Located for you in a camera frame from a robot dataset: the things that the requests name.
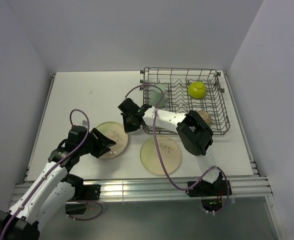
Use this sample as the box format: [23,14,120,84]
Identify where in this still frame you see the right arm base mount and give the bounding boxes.
[185,178,232,214]

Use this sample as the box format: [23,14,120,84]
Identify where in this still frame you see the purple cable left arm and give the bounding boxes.
[0,109,104,240]

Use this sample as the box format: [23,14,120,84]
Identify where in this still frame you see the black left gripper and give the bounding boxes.
[77,127,115,158]

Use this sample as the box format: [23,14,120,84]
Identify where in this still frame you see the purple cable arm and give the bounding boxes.
[124,84,231,213]
[0,109,104,240]

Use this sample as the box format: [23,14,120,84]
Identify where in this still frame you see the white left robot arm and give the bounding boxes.
[0,125,116,240]

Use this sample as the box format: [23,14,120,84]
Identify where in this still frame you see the pale green plastic cup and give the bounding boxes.
[149,83,166,109]

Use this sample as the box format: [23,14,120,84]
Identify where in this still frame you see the black bowl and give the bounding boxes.
[197,110,212,126]

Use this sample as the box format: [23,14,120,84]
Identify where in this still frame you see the lime green bowl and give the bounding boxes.
[188,81,207,99]

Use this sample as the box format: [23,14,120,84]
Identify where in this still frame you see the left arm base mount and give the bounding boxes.
[65,184,101,215]

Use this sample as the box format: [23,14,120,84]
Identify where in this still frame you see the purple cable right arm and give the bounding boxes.
[124,84,231,213]

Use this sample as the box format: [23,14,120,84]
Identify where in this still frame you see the aluminium rail frame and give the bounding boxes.
[10,174,274,205]

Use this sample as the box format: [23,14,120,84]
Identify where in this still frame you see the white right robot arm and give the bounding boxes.
[118,98,223,195]

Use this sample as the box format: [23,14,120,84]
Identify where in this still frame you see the grey wire dish rack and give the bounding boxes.
[140,67,230,136]

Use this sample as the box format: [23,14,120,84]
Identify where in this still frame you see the cream plate with branch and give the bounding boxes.
[96,121,129,160]
[140,136,182,176]

